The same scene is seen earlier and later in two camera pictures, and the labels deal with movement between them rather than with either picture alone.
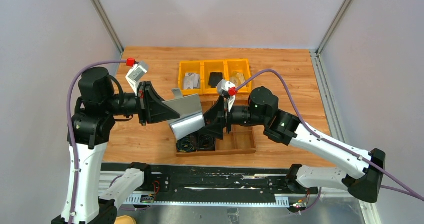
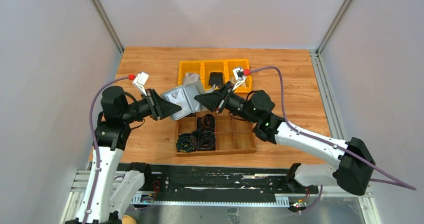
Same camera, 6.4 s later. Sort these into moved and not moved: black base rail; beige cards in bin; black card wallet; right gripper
Moved: right gripper
Not moved: black card wallet; beige cards in bin; black base rail
